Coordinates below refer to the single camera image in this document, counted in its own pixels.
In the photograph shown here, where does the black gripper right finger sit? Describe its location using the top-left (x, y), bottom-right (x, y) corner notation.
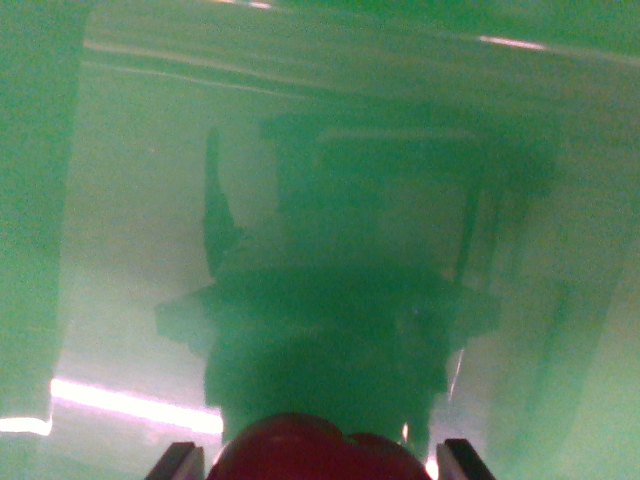
top-left (435, 438), bottom-right (497, 480)

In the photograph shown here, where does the dark red cherry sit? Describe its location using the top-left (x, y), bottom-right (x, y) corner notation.
top-left (206, 412), bottom-right (432, 480)

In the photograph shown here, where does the green plastic tray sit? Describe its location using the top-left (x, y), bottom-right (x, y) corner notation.
top-left (0, 0), bottom-right (640, 480)

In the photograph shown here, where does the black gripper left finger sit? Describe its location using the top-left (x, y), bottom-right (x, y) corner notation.
top-left (145, 441), bottom-right (206, 480)

